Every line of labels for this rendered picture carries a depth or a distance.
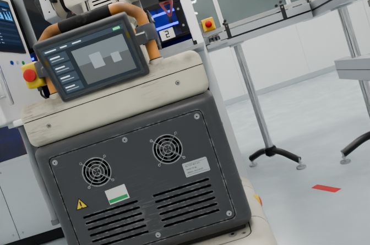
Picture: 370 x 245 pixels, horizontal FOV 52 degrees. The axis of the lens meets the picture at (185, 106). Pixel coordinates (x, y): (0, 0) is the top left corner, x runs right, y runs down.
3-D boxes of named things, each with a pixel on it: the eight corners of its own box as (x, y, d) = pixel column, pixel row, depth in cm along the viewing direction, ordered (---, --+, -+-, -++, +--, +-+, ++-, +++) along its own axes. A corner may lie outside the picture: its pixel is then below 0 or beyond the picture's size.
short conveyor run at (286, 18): (207, 53, 234) (199, 28, 232) (207, 54, 249) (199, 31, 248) (314, 16, 228) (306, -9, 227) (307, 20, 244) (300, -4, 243)
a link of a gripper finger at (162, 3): (177, 15, 190) (172, -3, 189) (176, 12, 183) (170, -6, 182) (164, 19, 191) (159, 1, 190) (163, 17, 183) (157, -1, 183)
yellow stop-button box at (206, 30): (204, 33, 230) (200, 22, 229) (215, 29, 229) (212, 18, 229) (204, 32, 222) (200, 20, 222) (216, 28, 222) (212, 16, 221)
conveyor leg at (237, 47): (264, 156, 250) (229, 46, 245) (277, 152, 250) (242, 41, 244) (266, 159, 241) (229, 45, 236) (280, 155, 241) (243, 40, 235)
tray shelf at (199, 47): (99, 86, 238) (98, 83, 238) (204, 50, 232) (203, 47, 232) (72, 90, 190) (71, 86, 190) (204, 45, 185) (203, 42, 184)
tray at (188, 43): (153, 63, 223) (151, 57, 223) (195, 49, 221) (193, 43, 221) (145, 61, 189) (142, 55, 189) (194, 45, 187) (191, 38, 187)
